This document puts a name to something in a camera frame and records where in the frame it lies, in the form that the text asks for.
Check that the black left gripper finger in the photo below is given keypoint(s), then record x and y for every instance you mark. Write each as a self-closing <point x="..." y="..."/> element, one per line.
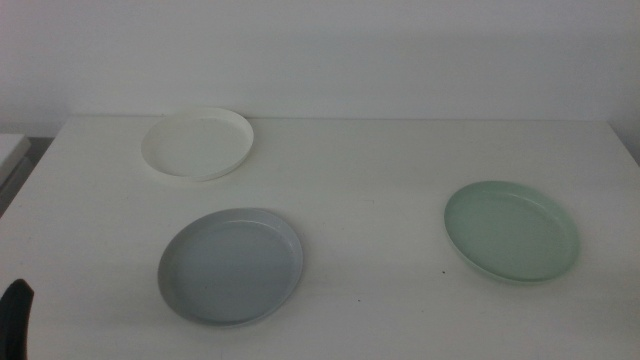
<point x="15" y="320"/>

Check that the grey shallow bowl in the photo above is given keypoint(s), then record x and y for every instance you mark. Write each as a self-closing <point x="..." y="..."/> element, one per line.
<point x="230" y="267"/>

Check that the white shallow bowl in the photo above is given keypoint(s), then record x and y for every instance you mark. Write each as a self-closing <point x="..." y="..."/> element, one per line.
<point x="197" y="145"/>

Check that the pale green shallow bowl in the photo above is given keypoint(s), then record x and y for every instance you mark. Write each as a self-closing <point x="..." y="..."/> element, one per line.
<point x="510" y="232"/>

